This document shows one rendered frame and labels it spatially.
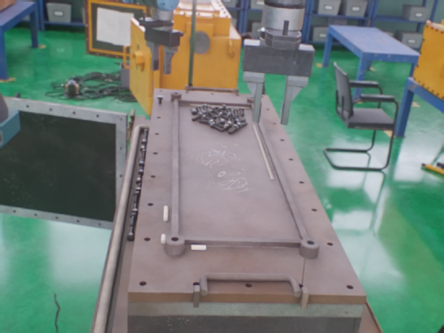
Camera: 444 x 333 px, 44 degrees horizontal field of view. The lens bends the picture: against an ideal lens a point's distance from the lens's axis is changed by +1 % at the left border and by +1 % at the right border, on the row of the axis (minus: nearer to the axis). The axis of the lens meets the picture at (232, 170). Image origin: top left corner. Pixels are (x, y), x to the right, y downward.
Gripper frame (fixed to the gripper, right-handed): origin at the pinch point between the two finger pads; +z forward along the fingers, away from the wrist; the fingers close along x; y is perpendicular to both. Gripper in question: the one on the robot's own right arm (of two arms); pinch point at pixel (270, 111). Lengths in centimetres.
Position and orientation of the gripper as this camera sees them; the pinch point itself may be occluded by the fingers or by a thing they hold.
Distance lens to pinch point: 108.8
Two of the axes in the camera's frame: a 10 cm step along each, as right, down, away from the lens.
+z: -0.9, 9.0, 4.2
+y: 0.2, -4.2, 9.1
